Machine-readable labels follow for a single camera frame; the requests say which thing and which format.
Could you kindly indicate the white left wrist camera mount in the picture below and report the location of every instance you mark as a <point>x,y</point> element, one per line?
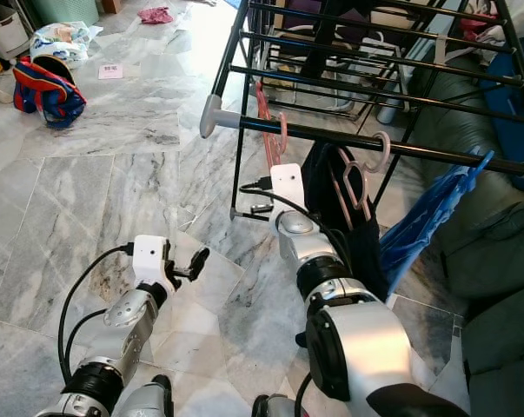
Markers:
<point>151,256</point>

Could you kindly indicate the blue floor mat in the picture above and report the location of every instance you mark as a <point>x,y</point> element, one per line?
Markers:
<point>231,3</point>

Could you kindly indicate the black drying rack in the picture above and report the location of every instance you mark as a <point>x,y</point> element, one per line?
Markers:
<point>322,135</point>

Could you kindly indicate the green sofa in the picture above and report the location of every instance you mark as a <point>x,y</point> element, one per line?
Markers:
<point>496,261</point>

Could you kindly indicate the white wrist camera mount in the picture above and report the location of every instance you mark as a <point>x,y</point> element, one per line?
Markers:
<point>288,187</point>
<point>151,256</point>

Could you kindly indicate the blue garment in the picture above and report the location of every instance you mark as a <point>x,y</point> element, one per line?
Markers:
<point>427,226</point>

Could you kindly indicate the pink cloth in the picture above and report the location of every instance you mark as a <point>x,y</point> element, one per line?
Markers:
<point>155,16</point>

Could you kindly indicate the navy garment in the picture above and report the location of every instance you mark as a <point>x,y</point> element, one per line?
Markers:
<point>361,252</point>

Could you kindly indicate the black garment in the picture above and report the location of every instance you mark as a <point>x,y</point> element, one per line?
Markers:
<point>331,43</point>

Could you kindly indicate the pink card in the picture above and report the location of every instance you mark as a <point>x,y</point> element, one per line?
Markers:
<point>111,71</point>

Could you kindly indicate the robot right leg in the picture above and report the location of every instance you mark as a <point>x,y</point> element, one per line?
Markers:
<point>283,407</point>

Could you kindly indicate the red and blue bag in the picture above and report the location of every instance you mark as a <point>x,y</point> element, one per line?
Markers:
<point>49,100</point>

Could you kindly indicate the brown wooden furniture leg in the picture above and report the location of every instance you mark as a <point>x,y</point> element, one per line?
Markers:
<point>110,5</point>

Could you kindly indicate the mauve clothes hanger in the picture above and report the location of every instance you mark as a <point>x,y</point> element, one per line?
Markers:
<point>388,149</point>

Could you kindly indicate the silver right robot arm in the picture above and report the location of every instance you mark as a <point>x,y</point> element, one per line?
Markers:
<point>370,347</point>

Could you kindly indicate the white storage bin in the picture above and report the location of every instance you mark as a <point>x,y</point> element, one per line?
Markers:
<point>5,30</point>

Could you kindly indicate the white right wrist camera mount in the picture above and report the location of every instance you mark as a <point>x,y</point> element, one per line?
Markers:
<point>288,187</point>

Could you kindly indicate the white printed plastic bag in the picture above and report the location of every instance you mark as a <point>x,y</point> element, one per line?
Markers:
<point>66,43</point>

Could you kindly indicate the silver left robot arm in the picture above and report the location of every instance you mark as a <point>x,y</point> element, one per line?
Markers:
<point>122,339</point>

